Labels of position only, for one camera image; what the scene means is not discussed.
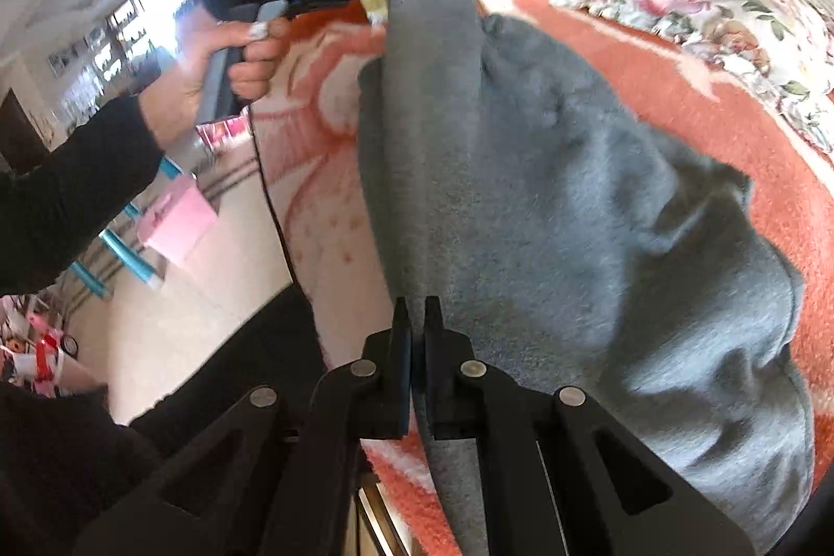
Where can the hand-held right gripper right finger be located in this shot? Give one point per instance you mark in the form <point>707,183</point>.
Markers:
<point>438,364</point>

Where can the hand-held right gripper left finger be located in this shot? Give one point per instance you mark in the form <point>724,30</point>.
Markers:
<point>399,364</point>

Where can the grey pants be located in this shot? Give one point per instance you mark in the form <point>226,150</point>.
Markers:
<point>521,204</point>

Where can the person's left forearm black sleeve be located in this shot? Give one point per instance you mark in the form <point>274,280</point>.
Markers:
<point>65,191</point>

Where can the person's left hand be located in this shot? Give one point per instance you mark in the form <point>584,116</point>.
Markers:
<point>179,74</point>

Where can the pink box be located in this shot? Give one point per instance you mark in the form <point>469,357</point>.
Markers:
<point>176,217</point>

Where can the teal stool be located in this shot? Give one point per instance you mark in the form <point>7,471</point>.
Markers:
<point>120,250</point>

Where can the dark wooden door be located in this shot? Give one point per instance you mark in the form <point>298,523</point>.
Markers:
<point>23,129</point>

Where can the person's black clothing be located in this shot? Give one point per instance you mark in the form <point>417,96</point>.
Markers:
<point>58,465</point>

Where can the red white toy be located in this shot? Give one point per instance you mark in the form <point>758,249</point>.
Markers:
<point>39,357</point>

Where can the orange white patterned blanket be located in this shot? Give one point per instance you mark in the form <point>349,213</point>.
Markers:
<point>749,126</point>

